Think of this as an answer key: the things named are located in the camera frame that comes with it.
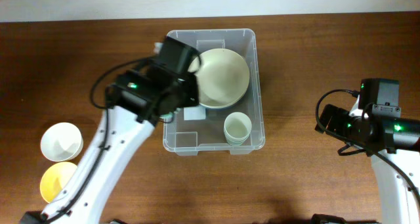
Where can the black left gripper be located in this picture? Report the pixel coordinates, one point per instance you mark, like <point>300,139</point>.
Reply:
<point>189,97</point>

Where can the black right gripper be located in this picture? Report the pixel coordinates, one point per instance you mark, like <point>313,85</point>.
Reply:
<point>340,115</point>

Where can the cream bowl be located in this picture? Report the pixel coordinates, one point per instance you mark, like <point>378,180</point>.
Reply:
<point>221,72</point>

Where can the dark blue bowl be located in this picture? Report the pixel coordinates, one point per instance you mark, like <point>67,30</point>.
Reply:
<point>220,102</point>

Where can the cream cup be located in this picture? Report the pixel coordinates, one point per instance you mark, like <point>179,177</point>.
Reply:
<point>237,126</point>

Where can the mint green cup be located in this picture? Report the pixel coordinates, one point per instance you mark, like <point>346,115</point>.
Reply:
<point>235,143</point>

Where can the white small bowl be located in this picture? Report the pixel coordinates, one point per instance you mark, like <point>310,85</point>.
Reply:
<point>61,142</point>

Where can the yellow small bowl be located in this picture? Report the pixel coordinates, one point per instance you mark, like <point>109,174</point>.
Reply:
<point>55,179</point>

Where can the mint green small bowl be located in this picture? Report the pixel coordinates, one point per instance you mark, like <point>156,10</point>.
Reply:
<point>168,118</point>

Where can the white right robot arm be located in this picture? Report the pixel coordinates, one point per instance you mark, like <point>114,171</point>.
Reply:
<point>377,129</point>

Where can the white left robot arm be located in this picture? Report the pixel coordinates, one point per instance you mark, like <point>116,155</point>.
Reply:
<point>135,103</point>

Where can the clear plastic storage bin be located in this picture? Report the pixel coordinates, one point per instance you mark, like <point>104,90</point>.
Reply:
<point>188,138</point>

